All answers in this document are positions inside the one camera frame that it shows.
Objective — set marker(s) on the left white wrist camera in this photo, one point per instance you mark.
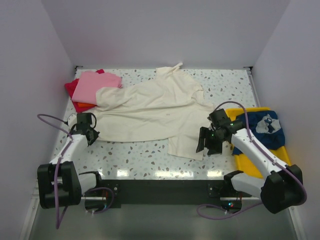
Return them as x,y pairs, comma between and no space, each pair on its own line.
72,120

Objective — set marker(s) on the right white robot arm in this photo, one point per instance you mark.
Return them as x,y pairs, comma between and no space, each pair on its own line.
281,185

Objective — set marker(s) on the yellow plastic tray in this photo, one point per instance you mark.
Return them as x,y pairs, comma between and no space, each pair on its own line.
243,163

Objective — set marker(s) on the cream t shirt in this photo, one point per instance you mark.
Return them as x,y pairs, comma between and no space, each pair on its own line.
172,106

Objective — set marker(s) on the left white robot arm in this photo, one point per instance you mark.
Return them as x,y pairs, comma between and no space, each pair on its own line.
59,181

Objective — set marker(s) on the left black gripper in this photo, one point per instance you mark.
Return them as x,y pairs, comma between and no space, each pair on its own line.
95,133

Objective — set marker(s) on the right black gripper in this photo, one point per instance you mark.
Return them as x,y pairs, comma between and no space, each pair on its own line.
204,133

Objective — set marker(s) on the aluminium frame rail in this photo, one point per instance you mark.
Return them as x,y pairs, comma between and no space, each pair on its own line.
293,212

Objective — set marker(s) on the red folded t shirt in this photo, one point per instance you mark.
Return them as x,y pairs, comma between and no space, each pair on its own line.
71,86

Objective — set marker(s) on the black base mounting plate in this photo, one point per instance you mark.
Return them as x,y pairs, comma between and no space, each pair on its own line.
160,192

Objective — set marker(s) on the navy blue t shirt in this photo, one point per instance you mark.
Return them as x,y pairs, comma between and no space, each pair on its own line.
266,127

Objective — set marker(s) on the orange folded t shirt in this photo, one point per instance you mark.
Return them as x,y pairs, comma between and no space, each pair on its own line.
82,107

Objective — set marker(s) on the pink folded t shirt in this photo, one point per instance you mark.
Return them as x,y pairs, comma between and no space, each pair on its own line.
90,82

